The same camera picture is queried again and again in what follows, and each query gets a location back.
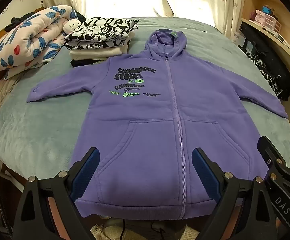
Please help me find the wooden shelf unit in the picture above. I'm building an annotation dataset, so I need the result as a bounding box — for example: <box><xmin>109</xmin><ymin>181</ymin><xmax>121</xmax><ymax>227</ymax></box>
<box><xmin>240</xmin><ymin>0</ymin><xmax>290</xmax><ymax>78</ymax></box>

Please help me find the grey-blue bed blanket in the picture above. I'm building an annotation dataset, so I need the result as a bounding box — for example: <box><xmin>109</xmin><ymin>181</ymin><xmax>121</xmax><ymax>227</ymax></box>
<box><xmin>0</xmin><ymin>17</ymin><xmax>290</xmax><ymax>182</ymax></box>

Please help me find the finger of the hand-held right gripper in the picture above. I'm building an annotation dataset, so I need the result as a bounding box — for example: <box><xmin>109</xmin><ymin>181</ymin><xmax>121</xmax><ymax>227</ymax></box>
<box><xmin>257</xmin><ymin>136</ymin><xmax>290</xmax><ymax>180</ymax></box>

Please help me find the black and white printed garment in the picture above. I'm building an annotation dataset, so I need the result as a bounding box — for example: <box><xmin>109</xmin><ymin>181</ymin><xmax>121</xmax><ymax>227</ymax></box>
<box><xmin>64</xmin><ymin>16</ymin><xmax>139</xmax><ymax>53</ymax></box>

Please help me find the cream folded garment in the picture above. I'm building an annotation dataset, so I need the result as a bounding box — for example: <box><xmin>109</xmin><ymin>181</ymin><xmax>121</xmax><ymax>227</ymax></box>
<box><xmin>69</xmin><ymin>39</ymin><xmax>130</xmax><ymax>61</ymax></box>

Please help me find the white cardboard box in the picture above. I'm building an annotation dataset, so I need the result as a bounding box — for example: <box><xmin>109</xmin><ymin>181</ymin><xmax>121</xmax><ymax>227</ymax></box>
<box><xmin>231</xmin><ymin>29</ymin><xmax>247</xmax><ymax>46</ymax></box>

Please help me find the purple zip hoodie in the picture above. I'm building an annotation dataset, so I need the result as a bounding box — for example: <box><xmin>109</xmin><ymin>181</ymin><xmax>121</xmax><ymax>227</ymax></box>
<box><xmin>26</xmin><ymin>29</ymin><xmax>288</xmax><ymax>220</ymax></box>

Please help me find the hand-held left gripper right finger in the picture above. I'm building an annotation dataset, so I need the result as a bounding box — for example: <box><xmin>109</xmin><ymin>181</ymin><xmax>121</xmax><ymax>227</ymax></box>
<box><xmin>192</xmin><ymin>147</ymin><xmax>285</xmax><ymax>240</ymax></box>

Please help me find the dark clothing pile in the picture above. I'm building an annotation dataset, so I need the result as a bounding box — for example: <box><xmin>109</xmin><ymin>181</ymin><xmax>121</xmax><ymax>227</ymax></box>
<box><xmin>4</xmin><ymin>11</ymin><xmax>39</xmax><ymax>32</ymax></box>

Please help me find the floral quilt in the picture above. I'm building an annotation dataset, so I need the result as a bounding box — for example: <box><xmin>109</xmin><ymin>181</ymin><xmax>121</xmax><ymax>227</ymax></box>
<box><xmin>0</xmin><ymin>5</ymin><xmax>79</xmax><ymax>80</ymax></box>

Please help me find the stack of pink boxes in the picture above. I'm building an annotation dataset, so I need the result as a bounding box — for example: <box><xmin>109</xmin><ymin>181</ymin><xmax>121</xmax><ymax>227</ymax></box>
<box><xmin>255</xmin><ymin>9</ymin><xmax>282</xmax><ymax>32</ymax></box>

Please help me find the black folded garment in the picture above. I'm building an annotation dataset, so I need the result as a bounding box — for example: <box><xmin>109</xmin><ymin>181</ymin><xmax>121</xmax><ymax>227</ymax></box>
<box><xmin>70</xmin><ymin>59</ymin><xmax>106</xmax><ymax>68</ymax></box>

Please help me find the white cat plush toy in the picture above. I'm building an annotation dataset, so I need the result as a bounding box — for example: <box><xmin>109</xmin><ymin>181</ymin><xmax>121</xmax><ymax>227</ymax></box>
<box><xmin>62</xmin><ymin>14</ymin><xmax>87</xmax><ymax>33</ymax></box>

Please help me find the thin black cable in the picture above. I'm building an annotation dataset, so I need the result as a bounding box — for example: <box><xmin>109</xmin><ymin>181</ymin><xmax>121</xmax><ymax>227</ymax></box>
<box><xmin>120</xmin><ymin>219</ymin><xmax>166</xmax><ymax>240</ymax></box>

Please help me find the beige cloth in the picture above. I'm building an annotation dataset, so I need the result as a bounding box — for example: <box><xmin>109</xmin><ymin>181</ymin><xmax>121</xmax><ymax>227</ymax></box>
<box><xmin>0</xmin><ymin>75</ymin><xmax>21</xmax><ymax>119</ymax></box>

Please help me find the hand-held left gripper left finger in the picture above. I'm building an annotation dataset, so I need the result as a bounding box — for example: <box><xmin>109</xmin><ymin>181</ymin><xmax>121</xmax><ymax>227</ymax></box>
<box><xmin>12</xmin><ymin>147</ymin><xmax>100</xmax><ymax>240</ymax></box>

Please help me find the black and white patterned cloth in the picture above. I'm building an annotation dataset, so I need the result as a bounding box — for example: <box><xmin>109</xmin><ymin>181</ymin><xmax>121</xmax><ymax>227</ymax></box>
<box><xmin>247</xmin><ymin>52</ymin><xmax>278</xmax><ymax>93</ymax></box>

